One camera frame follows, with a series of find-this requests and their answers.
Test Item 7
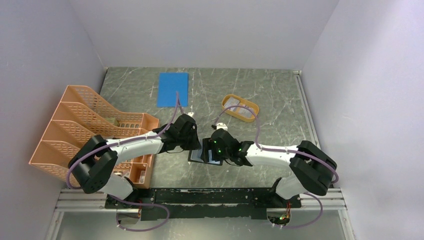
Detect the black card holder wallet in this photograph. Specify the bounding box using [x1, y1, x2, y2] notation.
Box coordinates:
[187, 149, 223, 166]

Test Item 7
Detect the yellow oval tray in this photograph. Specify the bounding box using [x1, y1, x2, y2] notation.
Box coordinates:
[221, 94, 260, 123]

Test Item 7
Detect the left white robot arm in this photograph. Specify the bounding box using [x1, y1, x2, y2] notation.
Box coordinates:
[66, 114, 201, 208]

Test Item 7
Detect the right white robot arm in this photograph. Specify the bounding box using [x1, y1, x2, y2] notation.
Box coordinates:
[200, 128, 338, 207]

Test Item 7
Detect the silver VIP card stack left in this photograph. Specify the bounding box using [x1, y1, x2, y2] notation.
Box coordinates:
[223, 97, 241, 112]

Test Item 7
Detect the blue flat mat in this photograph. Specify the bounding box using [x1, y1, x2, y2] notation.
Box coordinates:
[156, 72, 189, 108]

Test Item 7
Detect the orange mesh file rack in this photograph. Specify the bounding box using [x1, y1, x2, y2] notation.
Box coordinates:
[29, 85, 160, 181]

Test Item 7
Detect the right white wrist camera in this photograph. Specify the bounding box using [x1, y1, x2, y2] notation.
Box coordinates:
[212, 122, 228, 131]

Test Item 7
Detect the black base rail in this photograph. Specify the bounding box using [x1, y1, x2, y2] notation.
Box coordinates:
[104, 187, 302, 221]

